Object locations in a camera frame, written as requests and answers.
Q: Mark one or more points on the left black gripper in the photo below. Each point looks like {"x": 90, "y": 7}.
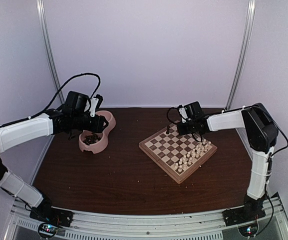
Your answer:
{"x": 97, "y": 126}

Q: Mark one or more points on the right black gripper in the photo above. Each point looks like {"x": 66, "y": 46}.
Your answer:
{"x": 182, "y": 131}

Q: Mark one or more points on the dark chess piece tall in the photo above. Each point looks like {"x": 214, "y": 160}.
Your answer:
{"x": 167, "y": 129}

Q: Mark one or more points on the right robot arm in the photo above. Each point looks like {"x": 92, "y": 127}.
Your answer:
{"x": 261, "y": 133}

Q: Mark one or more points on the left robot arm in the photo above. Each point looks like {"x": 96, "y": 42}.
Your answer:
{"x": 77, "y": 113}

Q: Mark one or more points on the pile of dark chess pieces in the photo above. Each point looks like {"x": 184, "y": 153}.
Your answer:
{"x": 91, "y": 139}

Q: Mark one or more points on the wooden chess board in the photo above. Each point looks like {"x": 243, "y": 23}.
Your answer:
{"x": 164, "y": 150}

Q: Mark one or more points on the white chess pieces group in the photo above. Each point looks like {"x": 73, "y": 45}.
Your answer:
{"x": 194, "y": 157}

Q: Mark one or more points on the right circuit board with LEDs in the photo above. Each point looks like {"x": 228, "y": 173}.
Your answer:
{"x": 248, "y": 231}

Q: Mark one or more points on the circuit board with leds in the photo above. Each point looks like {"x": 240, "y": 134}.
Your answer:
{"x": 47, "y": 229}
{"x": 248, "y": 231}

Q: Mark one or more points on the left circuit board with LEDs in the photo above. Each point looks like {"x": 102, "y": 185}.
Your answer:
{"x": 47, "y": 229}

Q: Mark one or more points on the pink double pet bowl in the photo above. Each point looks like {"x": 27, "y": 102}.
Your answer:
{"x": 97, "y": 142}

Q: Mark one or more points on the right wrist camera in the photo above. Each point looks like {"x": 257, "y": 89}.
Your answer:
{"x": 182, "y": 113}

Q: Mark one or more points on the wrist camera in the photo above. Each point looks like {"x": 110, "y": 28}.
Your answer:
{"x": 95, "y": 103}
{"x": 182, "y": 113}

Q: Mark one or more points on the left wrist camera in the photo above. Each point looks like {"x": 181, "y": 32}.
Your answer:
{"x": 95, "y": 103}

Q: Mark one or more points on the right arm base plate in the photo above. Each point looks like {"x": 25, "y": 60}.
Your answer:
{"x": 236, "y": 216}

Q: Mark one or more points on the front aluminium rail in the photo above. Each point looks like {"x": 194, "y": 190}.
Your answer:
{"x": 193, "y": 226}

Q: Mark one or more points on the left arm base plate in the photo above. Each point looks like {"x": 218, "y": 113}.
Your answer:
{"x": 56, "y": 216}

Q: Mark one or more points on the right aluminium frame post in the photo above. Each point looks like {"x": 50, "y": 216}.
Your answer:
{"x": 248, "y": 28}

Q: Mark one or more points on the aluminium frame post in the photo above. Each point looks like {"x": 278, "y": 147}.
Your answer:
{"x": 47, "y": 43}
{"x": 248, "y": 28}

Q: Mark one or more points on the left aluminium frame post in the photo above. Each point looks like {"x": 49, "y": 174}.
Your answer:
{"x": 47, "y": 43}

